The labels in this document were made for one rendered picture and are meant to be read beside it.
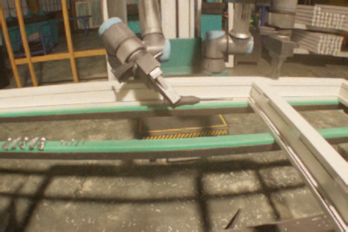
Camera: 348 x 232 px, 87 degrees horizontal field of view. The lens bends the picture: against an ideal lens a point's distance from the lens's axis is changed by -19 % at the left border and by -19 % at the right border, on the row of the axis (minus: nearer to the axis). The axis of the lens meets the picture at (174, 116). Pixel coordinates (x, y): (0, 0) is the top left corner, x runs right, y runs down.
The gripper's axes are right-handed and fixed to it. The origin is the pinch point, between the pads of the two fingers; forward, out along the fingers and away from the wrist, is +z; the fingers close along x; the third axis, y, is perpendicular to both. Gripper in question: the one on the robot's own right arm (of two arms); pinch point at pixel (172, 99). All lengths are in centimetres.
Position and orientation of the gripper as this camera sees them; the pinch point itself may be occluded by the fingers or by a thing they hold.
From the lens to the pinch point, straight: 64.0
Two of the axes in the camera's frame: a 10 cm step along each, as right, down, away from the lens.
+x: -0.2, 2.3, 9.7
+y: 7.7, -6.2, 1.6
